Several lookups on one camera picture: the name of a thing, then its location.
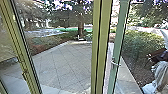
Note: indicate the low green ground shrubs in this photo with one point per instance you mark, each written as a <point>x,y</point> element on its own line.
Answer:
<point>46,43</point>

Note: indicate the large tree trunk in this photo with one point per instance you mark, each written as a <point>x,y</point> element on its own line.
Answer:
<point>80,30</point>

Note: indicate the grey outdoor bench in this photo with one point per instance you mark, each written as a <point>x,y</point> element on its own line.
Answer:
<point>81,38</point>

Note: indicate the trimmed green hedge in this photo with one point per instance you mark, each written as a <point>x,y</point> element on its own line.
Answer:
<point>143,43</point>

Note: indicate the green framed glass door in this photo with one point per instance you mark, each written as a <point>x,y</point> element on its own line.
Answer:
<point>20,56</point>

